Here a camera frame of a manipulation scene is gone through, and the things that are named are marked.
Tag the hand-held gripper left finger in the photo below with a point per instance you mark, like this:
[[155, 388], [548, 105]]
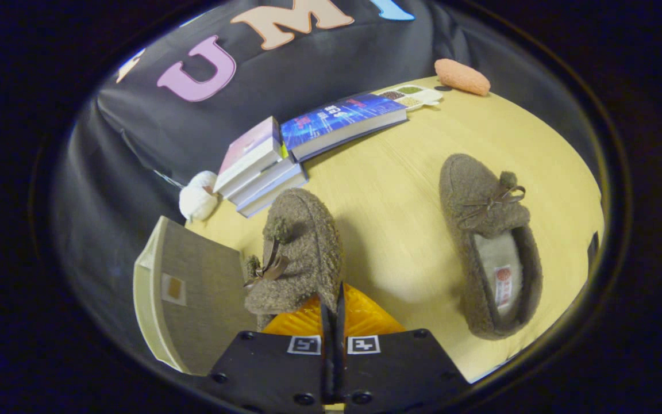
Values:
[[273, 374]]

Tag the brown fuzzy slipper shoe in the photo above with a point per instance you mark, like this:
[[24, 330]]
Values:
[[489, 241], [299, 253]]

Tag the white paperback book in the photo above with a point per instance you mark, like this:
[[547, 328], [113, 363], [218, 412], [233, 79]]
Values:
[[276, 194], [268, 181]]

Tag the white plush ball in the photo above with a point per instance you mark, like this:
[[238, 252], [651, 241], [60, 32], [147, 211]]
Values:
[[197, 198]]

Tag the blue cover book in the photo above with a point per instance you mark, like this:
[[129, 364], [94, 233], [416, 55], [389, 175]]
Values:
[[339, 118]]

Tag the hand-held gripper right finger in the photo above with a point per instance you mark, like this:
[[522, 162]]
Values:
[[400, 374]]

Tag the grey fabric storage box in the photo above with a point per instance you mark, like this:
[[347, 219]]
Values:
[[199, 299]]

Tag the white divided grain tray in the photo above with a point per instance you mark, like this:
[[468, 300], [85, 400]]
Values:
[[414, 95]]

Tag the orange plush oval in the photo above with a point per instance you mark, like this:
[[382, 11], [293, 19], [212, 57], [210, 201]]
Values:
[[461, 76]]

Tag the pink cover book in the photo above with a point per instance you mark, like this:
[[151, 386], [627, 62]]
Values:
[[249, 152]]

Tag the black backdrop cloth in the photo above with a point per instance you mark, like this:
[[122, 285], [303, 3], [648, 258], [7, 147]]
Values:
[[135, 144]]

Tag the black upright bar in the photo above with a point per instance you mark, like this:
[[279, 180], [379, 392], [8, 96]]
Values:
[[593, 253]]

